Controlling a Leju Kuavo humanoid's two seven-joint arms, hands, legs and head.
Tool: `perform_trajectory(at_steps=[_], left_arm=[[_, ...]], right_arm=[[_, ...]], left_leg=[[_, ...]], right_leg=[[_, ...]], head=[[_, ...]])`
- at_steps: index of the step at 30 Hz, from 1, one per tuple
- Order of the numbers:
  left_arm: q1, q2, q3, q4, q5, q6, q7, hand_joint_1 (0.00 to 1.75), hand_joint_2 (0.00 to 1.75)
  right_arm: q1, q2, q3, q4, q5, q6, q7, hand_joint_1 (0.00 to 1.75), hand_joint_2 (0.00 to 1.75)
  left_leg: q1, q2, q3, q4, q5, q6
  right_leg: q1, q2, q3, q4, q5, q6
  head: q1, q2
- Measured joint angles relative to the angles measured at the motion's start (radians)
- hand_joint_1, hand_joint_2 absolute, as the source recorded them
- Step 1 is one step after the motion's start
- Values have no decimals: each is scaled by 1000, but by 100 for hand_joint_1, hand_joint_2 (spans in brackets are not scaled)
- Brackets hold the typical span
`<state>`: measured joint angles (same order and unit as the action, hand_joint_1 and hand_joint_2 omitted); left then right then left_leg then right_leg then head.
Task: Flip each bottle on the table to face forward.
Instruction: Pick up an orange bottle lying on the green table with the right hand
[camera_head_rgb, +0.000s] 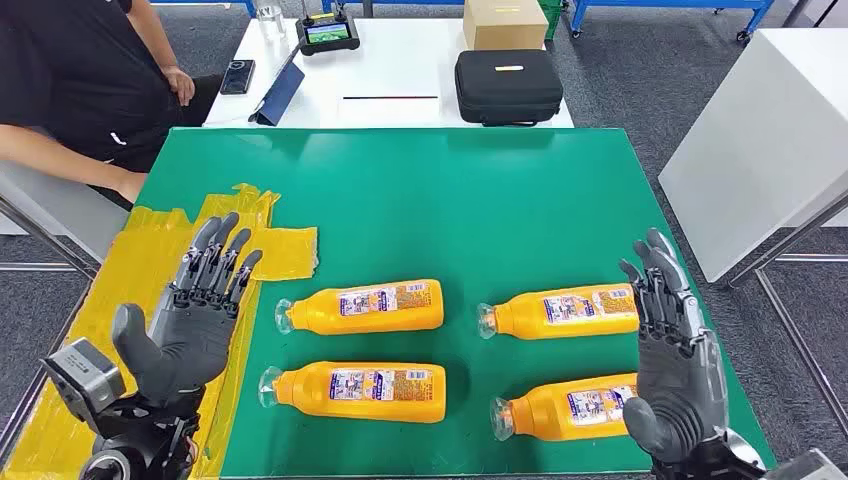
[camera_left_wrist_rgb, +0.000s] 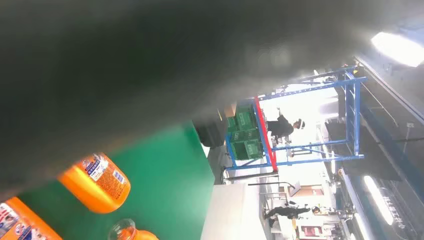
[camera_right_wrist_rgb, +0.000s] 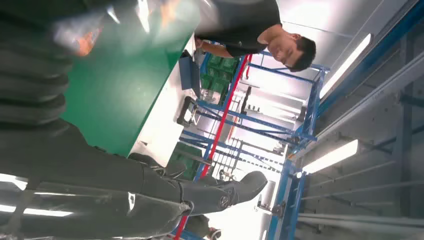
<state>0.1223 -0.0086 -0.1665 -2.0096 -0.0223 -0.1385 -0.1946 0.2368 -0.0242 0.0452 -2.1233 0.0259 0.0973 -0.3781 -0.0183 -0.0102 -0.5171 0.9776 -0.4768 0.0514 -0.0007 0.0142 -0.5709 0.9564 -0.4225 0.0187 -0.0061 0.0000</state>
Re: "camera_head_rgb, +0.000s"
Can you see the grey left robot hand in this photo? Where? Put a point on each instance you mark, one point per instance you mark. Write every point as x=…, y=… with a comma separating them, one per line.
x=192, y=344

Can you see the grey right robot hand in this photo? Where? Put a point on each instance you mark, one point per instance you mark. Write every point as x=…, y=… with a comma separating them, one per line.
x=682, y=384

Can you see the orange juice bottle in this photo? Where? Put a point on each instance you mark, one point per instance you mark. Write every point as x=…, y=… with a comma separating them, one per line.
x=563, y=328
x=371, y=318
x=543, y=417
x=358, y=407

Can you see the yellow plastic film patch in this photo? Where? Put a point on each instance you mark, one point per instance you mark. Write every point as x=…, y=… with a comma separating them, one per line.
x=132, y=265

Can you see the blue tablet cover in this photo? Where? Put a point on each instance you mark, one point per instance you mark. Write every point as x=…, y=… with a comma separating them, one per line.
x=281, y=93

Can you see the black smartphone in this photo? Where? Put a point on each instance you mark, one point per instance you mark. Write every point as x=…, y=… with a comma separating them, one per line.
x=237, y=76

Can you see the green table mat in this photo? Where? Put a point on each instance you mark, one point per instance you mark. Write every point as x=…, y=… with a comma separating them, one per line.
x=464, y=212

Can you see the person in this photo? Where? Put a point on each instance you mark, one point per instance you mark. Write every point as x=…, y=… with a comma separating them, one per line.
x=66, y=66

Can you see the clear glass cup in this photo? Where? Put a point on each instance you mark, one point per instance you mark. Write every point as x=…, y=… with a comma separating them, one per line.
x=270, y=23

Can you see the black remote controller with screen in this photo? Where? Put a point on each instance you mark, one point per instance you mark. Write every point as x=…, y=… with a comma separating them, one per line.
x=328, y=33

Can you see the black zip case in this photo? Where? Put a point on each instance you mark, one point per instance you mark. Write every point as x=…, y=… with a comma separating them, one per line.
x=507, y=89

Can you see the white desk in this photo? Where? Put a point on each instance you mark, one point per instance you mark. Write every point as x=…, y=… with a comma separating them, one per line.
x=397, y=66

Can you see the blue metal rack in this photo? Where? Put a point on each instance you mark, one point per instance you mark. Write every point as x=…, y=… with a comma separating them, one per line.
x=662, y=2

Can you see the green plastic crate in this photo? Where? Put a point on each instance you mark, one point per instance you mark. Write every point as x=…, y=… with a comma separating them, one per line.
x=551, y=20

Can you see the brown cardboard box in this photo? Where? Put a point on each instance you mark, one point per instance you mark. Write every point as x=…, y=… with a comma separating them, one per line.
x=503, y=26

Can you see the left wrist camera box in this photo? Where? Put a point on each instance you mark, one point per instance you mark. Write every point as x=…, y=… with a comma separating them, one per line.
x=83, y=381

